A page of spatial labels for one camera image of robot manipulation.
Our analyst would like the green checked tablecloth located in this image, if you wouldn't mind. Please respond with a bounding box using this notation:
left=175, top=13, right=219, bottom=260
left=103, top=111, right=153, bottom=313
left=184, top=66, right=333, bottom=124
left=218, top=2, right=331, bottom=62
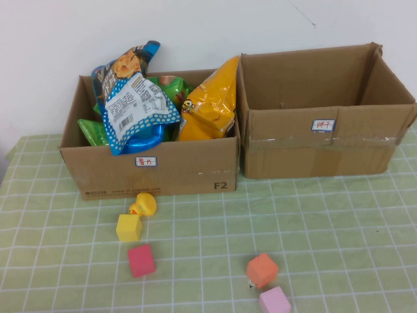
left=0, top=125, right=417, bottom=313

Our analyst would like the yellow rubber duck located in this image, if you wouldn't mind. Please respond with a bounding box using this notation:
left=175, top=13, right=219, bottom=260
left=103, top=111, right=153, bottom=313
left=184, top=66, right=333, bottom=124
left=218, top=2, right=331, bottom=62
left=127, top=192, right=157, bottom=217

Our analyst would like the yellow cube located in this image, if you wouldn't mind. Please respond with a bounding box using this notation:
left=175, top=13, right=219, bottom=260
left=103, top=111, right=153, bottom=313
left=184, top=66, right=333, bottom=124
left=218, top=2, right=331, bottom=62
left=115, top=213, right=143, bottom=243

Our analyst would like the large green chip bag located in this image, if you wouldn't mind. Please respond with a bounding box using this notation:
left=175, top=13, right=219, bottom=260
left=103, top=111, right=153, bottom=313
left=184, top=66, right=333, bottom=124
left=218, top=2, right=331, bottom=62
left=93, top=74, right=193, bottom=115

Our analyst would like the pink cube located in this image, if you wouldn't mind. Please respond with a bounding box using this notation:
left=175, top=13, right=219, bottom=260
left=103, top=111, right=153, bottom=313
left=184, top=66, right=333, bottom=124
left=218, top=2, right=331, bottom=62
left=259, top=286, right=291, bottom=313

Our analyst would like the orange cube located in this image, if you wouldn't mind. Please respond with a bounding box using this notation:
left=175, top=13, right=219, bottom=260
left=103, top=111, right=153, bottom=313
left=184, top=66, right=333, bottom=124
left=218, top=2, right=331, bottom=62
left=245, top=252, right=280, bottom=290

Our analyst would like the yellow chip bag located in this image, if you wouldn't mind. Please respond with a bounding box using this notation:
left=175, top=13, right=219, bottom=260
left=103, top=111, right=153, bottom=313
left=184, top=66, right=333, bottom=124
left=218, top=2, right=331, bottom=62
left=177, top=55, right=239, bottom=142

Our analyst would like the taped cardboard box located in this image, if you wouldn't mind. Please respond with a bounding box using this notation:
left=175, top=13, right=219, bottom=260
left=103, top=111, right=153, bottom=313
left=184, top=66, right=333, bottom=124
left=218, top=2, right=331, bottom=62
left=236, top=41, right=417, bottom=179

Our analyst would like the cardboard box with F2 print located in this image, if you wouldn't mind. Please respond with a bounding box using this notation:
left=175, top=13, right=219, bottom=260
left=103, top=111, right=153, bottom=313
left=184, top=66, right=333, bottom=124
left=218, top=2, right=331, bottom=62
left=58, top=68, right=240, bottom=200

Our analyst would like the blue chip bag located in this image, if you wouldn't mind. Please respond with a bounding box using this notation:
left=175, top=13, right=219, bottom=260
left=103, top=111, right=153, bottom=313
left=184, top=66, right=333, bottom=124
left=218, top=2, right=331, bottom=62
left=91, top=40, right=182, bottom=157

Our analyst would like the red cube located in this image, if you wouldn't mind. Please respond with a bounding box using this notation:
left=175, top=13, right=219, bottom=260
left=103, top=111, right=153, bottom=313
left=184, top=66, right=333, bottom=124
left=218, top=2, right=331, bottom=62
left=126, top=243, right=156, bottom=278

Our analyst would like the white label red writing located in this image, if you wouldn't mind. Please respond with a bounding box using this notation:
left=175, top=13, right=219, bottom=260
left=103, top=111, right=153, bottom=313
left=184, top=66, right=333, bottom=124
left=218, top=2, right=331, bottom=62
left=135, top=156, right=158, bottom=168
left=311, top=119, right=336, bottom=132

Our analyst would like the small green chip bag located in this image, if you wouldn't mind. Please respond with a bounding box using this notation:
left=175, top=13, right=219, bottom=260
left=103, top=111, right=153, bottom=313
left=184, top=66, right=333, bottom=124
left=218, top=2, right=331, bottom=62
left=77, top=119, right=110, bottom=147

